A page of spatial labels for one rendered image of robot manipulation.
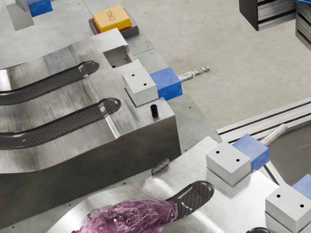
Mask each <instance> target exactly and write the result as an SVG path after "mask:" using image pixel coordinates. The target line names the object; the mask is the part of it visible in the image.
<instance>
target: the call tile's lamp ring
mask: <svg viewBox="0 0 311 233"><path fill-rule="evenodd" d="M123 10H124V11H125V12H126V14H127V15H128V17H129V18H130V22H131V23H132V25H131V26H128V27H126V28H123V29H120V30H119V32H122V31H125V30H127V29H130V28H133V27H136V26H137V25H136V23H135V22H134V21H133V19H132V18H131V16H130V15H129V14H128V12H127V11H126V10H125V8H123ZM93 20H94V18H92V19H89V22H90V23H91V25H92V26H93V28H94V30H95V31H96V33H97V34H100V31H99V29H98V28H97V26H96V25H95V23H94V22H93Z"/></svg>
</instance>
